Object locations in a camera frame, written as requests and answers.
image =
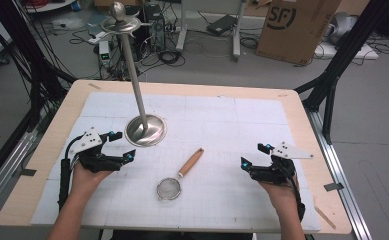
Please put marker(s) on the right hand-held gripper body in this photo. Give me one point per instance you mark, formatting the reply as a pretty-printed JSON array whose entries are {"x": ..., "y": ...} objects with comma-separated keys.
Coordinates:
[{"x": 277, "y": 171}]

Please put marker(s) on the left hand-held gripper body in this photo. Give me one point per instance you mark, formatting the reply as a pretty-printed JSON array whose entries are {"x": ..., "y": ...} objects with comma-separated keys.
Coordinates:
[{"x": 90, "y": 141}]

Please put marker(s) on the silver metal stand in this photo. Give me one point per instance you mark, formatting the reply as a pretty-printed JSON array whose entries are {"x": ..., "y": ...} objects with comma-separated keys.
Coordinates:
[{"x": 133, "y": 66}]

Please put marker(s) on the person's right hand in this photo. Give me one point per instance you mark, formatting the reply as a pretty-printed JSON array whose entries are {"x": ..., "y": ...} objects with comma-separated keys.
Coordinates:
[{"x": 283, "y": 196}]

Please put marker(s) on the person's left hand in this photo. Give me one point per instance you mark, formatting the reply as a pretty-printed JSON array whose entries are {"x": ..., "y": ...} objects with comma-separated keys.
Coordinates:
[{"x": 85, "y": 182}]

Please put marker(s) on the white gridded mat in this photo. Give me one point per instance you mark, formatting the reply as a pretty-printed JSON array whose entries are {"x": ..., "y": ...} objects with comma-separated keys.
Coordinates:
[{"x": 215, "y": 126}]

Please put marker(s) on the brown tape piece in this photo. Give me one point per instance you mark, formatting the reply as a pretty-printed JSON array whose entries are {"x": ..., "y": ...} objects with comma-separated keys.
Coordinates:
[{"x": 94, "y": 86}]

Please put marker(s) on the grey tape piece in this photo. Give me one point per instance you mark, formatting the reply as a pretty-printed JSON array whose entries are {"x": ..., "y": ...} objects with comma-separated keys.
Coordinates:
[{"x": 333, "y": 186}]

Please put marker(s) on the thin wooden stick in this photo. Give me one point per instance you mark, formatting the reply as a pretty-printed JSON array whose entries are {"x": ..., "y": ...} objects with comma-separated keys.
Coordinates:
[{"x": 325, "y": 217}]

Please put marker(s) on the black tape piece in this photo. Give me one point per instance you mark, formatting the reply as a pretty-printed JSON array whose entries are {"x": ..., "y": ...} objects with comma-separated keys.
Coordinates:
[{"x": 28, "y": 172}]

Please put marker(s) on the power supply with green display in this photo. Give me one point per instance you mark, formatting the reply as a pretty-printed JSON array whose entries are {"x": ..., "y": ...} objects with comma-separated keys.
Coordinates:
[{"x": 104, "y": 53}]

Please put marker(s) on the white power strip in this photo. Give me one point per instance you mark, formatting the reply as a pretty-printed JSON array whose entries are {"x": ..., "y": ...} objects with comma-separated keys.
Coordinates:
[{"x": 97, "y": 38}]

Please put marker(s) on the white stand leg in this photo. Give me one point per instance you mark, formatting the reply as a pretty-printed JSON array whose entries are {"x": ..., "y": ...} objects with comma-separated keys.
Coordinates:
[
  {"x": 181, "y": 33},
  {"x": 237, "y": 40}
]

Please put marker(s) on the black computer tower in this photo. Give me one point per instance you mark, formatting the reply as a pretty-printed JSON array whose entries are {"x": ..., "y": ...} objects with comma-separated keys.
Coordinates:
[{"x": 155, "y": 28}]

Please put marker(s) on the brown cardboard box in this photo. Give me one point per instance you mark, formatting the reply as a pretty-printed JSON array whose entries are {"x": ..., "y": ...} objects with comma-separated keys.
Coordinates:
[{"x": 298, "y": 33}]

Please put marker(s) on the white flat board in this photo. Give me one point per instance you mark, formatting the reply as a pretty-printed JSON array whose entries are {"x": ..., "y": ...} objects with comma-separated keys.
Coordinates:
[{"x": 348, "y": 51}]

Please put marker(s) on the flat black device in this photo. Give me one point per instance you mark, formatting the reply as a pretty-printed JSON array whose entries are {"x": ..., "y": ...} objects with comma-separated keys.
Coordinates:
[{"x": 221, "y": 25}]

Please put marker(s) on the aluminium rail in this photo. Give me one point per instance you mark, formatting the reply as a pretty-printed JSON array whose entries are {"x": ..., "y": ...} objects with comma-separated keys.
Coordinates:
[
  {"x": 342, "y": 180},
  {"x": 2, "y": 173}
]

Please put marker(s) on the black metal frame stand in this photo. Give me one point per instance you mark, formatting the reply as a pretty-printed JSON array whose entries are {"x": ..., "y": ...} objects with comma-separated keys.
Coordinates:
[
  {"x": 22, "y": 50},
  {"x": 342, "y": 56}
]

